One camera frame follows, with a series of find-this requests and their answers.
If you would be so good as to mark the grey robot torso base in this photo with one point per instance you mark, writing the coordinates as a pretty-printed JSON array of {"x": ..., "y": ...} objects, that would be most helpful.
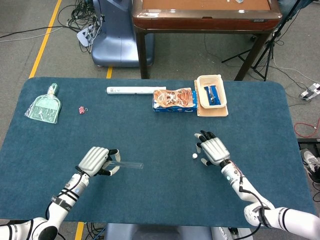
[{"x": 155, "y": 232}]

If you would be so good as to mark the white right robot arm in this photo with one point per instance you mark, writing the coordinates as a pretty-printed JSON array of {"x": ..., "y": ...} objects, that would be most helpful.
[{"x": 245, "y": 190}]

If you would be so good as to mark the green dustpan brush set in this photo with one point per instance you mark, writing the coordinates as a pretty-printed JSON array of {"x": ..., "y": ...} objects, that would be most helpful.
[{"x": 45, "y": 107}]

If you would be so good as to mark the grey sneaker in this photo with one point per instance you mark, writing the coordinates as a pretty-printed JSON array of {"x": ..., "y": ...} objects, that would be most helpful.
[{"x": 311, "y": 162}]

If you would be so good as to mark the blue cookie box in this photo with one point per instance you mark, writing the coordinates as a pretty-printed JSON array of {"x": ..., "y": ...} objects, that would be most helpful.
[{"x": 175, "y": 109}]

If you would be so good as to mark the orange snack bag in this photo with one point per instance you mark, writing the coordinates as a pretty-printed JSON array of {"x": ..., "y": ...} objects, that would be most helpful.
[{"x": 172, "y": 97}]

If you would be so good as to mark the white power strip with plugs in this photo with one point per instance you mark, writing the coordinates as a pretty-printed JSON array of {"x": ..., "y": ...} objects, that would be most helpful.
[{"x": 85, "y": 36}]

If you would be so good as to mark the clear glass test tube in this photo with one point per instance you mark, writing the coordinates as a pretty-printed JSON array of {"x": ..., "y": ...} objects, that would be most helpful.
[{"x": 131, "y": 165}]

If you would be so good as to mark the white floor power strip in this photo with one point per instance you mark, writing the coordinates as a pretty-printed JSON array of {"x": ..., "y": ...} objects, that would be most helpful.
[{"x": 310, "y": 91}]

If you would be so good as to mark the blue snack packet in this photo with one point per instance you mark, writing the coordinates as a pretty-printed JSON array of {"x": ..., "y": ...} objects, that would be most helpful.
[{"x": 212, "y": 95}]

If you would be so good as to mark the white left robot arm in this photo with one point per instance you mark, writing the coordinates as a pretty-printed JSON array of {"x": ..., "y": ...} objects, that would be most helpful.
[{"x": 67, "y": 197}]

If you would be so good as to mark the black tripod stand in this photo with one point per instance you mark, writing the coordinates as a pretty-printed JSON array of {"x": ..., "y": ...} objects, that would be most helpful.
[{"x": 265, "y": 57}]

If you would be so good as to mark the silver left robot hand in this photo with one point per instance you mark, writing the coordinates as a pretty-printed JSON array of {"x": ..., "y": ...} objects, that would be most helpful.
[{"x": 93, "y": 160}]

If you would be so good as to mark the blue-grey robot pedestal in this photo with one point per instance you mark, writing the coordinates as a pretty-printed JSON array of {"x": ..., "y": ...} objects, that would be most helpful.
[{"x": 117, "y": 45}]

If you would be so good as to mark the pink binder clip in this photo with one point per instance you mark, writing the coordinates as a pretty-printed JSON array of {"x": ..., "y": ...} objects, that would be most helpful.
[{"x": 81, "y": 110}]

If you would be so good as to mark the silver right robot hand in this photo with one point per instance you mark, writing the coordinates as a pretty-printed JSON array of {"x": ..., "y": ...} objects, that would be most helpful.
[{"x": 215, "y": 150}]

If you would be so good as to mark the long white wrap box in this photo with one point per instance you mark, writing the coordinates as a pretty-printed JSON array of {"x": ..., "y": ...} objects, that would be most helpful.
[{"x": 132, "y": 90}]

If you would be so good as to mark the brown mahjong table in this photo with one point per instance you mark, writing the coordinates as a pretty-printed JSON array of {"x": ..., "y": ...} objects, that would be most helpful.
[{"x": 207, "y": 21}]

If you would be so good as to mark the beige spiral notebook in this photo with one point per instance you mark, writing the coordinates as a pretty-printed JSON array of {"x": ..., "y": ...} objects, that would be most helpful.
[{"x": 212, "y": 112}]

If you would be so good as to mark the beige plastic container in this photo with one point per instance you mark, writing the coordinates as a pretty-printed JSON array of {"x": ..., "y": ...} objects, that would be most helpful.
[{"x": 201, "y": 92}]

